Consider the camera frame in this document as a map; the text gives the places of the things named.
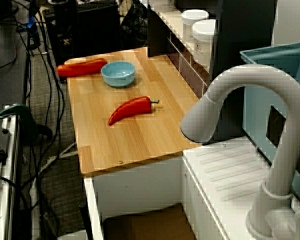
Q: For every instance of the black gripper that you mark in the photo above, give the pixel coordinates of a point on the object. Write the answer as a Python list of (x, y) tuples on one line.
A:
[(65, 17)]

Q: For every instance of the red toy sausage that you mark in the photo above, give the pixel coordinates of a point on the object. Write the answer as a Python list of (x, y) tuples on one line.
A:
[(82, 68)]

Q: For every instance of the light blue bowl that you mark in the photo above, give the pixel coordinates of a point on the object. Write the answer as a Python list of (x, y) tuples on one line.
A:
[(117, 75)]

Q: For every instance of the red toy chili pepper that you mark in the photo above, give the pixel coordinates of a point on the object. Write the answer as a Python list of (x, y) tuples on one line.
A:
[(132, 108)]

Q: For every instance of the black computer tower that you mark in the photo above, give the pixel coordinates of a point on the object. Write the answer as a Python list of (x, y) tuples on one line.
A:
[(97, 32)]

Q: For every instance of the blue tape wrap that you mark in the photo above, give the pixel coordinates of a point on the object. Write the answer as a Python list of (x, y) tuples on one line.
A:
[(32, 25)]

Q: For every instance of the green clamp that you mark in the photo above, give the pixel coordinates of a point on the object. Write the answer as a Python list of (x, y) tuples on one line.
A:
[(22, 110)]

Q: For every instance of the white lidded jar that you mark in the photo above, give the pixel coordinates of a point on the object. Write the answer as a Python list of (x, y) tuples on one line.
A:
[(190, 22), (203, 45)]

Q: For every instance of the white toy kitchen unit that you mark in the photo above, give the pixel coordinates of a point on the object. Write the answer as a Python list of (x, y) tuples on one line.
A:
[(145, 185)]

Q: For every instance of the dark grey upright panel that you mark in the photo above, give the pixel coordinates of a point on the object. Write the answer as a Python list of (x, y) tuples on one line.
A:
[(240, 30)]

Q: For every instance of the white toy faucet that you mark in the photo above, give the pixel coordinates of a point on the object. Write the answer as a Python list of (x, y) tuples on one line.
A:
[(265, 75)]

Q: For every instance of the teal plastic bin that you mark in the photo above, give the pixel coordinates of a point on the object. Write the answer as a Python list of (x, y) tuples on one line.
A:
[(255, 120)]

